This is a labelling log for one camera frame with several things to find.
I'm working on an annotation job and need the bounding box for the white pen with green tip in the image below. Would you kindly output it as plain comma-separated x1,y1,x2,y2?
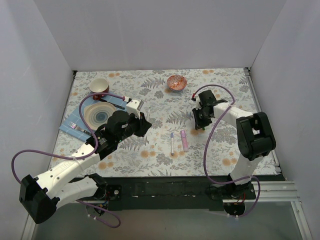
146,107,151,122

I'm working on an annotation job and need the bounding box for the pink highlighter pen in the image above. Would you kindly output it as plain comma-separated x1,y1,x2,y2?
180,130,189,152

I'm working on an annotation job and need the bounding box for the white pen with blue tip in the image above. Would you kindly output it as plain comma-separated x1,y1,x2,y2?
170,138,175,156

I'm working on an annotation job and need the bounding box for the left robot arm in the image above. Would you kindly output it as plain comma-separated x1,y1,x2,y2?
19,110,152,224

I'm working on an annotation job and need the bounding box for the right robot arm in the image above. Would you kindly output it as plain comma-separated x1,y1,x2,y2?
191,90,276,199

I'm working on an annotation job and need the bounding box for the floral tablecloth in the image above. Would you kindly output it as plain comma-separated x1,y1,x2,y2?
65,68,257,177

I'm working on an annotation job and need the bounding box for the orange patterned bowl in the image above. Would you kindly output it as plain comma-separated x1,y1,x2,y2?
166,75,187,91

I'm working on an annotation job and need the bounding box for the beige plate with blue rings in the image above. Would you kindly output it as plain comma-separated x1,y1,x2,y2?
83,102,116,131

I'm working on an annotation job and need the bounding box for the red ceramic mug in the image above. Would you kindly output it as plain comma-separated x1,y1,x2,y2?
89,78,110,101

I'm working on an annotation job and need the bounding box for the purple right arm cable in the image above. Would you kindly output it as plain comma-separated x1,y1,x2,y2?
191,84,262,218

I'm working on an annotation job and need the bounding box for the black handled fork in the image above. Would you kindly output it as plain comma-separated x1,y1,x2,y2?
68,122,92,136

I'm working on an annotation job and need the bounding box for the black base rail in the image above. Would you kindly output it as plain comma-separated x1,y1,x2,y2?
44,174,286,212

